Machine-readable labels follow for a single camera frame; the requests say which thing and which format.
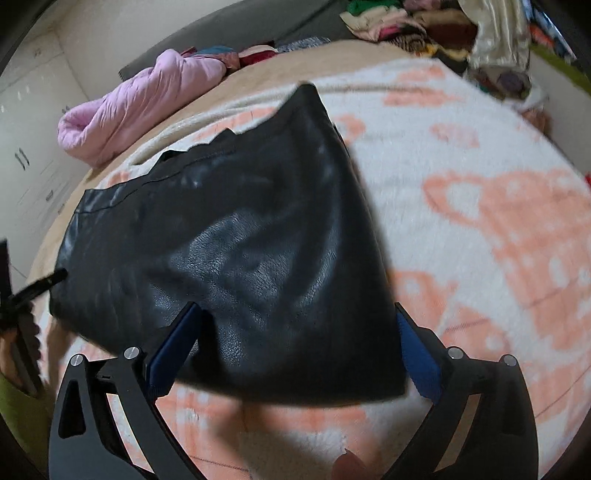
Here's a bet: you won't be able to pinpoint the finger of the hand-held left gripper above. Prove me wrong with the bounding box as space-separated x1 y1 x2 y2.
10 268 70 305

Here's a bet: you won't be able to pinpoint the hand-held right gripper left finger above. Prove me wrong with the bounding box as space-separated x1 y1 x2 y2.
48 302 205 480

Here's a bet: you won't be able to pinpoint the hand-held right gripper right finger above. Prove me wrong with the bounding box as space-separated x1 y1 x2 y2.
382 302 539 480

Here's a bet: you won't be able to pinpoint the black leather jacket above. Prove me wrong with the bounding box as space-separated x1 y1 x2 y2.
48 82 409 408

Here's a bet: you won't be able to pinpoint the person's left forearm green sleeve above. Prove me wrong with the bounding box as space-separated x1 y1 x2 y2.
0 373 52 467

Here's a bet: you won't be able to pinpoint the colourful clothes beside quilt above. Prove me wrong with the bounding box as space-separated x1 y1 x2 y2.
181 37 332 71

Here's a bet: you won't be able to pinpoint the pile of folded clothes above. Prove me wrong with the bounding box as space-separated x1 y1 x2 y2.
339 0 481 60

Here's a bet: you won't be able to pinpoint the clothes heap on windowsill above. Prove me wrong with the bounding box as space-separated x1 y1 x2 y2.
526 0 580 65

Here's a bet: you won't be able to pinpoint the white wardrobe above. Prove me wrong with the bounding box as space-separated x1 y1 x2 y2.
0 28 93 282

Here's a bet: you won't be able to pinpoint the pink quilt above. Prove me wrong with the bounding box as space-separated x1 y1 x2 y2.
58 48 230 168

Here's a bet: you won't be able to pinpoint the white and pink patterned blanket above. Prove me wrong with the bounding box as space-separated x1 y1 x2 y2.
34 58 591 480

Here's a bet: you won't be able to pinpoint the grey headboard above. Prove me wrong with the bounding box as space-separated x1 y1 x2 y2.
119 0 356 80

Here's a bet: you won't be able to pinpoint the cream satin curtain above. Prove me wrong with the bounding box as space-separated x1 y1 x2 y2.
462 0 533 72

